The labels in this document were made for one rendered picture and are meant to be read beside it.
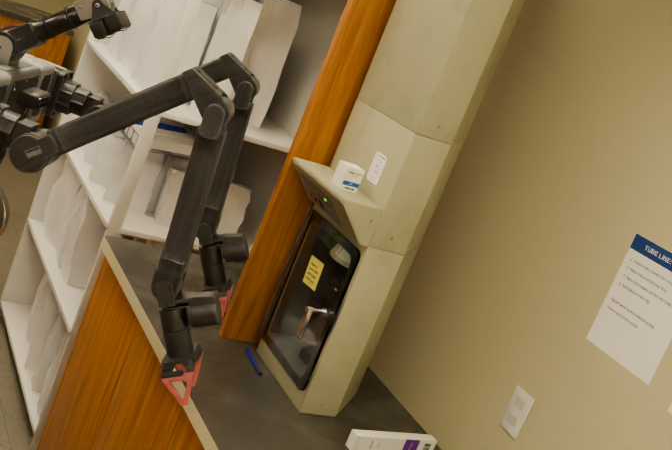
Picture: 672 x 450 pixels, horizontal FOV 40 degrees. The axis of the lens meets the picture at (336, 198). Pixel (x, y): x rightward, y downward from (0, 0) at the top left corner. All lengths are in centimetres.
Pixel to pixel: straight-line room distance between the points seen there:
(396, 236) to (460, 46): 49
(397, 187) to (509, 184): 44
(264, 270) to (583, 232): 88
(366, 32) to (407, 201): 50
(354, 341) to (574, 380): 55
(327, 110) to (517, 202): 57
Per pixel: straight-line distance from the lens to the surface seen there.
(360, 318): 236
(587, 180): 238
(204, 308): 197
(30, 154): 195
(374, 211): 224
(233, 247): 244
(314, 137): 253
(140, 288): 281
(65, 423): 325
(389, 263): 232
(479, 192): 267
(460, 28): 221
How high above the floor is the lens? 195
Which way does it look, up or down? 12 degrees down
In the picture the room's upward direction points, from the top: 22 degrees clockwise
